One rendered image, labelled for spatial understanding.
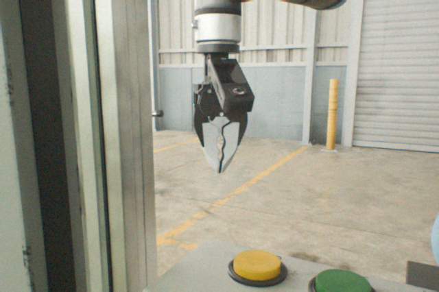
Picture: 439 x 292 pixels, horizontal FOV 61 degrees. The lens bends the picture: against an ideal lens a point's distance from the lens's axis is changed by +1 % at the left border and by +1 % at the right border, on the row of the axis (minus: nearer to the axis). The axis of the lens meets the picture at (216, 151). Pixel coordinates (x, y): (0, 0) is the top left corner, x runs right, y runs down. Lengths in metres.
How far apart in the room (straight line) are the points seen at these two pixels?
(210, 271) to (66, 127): 0.18
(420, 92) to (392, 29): 0.95
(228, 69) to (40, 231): 0.41
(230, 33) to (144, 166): 0.33
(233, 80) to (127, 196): 0.29
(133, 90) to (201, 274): 0.16
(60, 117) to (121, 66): 0.09
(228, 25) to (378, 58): 5.29
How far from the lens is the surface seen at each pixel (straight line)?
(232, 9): 0.60
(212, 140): 0.61
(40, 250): 0.23
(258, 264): 0.32
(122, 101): 0.30
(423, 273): 0.71
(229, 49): 0.60
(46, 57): 0.22
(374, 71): 5.84
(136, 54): 0.32
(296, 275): 0.33
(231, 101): 0.51
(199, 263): 0.34
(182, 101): 7.06
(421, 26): 5.85
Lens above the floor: 1.06
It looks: 12 degrees down
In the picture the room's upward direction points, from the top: straight up
